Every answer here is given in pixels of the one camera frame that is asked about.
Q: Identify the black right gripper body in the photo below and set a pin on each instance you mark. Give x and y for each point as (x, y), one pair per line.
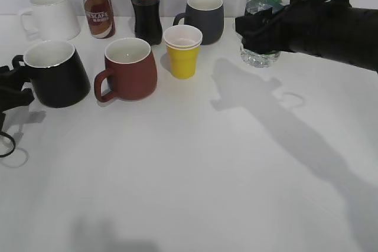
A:
(303, 26)

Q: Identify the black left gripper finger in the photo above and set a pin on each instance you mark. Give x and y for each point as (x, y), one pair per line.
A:
(17, 98)
(10, 79)

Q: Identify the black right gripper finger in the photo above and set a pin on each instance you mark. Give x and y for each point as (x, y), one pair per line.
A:
(266, 44)
(254, 24)

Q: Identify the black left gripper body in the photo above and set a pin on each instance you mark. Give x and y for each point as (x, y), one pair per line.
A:
(4, 103)

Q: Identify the clear water bottle green label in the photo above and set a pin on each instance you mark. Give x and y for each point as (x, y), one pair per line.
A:
(249, 57)

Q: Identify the black mug gold rim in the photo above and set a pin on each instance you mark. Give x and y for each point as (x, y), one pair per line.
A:
(56, 73)

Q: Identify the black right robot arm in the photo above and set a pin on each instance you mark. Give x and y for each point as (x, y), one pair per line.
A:
(353, 40)

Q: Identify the dark grey mug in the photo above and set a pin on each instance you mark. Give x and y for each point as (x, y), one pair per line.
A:
(207, 16)

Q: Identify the white ceramic mug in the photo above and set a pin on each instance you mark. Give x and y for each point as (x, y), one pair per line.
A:
(54, 19)

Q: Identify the red-brown ceramic mug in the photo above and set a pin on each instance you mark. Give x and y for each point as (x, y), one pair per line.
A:
(130, 71)

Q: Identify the yellow paper cup stack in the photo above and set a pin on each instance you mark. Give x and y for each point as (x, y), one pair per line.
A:
(183, 46)

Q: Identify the Nescafe coffee bottle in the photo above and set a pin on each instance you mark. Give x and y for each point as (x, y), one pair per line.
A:
(99, 15)

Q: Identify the cola bottle red label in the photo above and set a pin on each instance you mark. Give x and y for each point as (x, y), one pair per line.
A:
(147, 21)

